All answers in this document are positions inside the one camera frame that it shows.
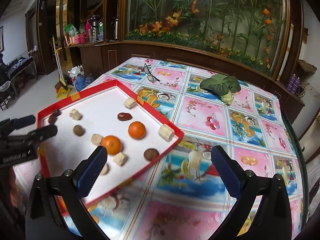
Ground purple bottles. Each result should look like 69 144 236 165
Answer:
287 74 300 94

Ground black eyeglasses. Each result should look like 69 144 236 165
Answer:
143 63 160 83

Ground plant display glass case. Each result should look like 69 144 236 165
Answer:
125 0 288 75

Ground orange mandarin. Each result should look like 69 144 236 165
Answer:
100 135 123 155
128 121 146 140

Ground left hand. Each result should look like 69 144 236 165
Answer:
1 167 20 208

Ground dark dates in tray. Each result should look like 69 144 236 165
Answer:
48 109 61 125

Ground red white tray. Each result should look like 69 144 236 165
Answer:
37 80 184 205

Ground green leafy vegetable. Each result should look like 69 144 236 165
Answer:
200 74 241 105

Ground colourful fruit print tablecloth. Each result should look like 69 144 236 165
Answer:
88 57 305 239

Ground dark red date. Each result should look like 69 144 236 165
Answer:
117 112 133 121

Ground thermos flasks on shelf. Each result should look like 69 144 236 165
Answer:
85 15 119 42

